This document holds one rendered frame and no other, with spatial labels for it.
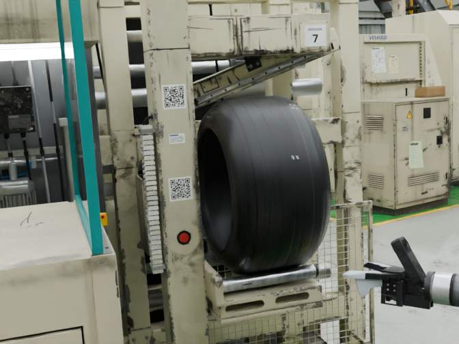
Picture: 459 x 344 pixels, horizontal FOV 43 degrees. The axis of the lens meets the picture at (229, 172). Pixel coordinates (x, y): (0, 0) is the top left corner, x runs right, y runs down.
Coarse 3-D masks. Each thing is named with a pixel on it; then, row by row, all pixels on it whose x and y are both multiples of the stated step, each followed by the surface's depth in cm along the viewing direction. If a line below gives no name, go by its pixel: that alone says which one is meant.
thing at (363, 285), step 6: (342, 276) 141; (348, 276) 140; (354, 276) 140; (360, 276) 139; (360, 282) 140; (366, 282) 140; (372, 282) 140; (378, 282) 140; (360, 288) 140; (366, 288) 140; (360, 294) 140; (366, 294) 140
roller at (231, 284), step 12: (312, 264) 196; (240, 276) 188; (252, 276) 189; (264, 276) 190; (276, 276) 190; (288, 276) 192; (300, 276) 193; (312, 276) 195; (228, 288) 186; (240, 288) 187
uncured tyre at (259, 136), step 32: (224, 128) 180; (256, 128) 176; (288, 128) 179; (224, 160) 226; (256, 160) 171; (288, 160) 174; (320, 160) 177; (224, 192) 227; (256, 192) 170; (288, 192) 173; (320, 192) 176; (224, 224) 223; (256, 224) 172; (288, 224) 175; (320, 224) 180; (224, 256) 192; (256, 256) 179; (288, 256) 184
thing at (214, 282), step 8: (208, 264) 194; (208, 272) 186; (216, 272) 185; (208, 280) 187; (216, 280) 180; (208, 288) 188; (216, 288) 180; (208, 296) 189; (216, 296) 181; (216, 304) 181
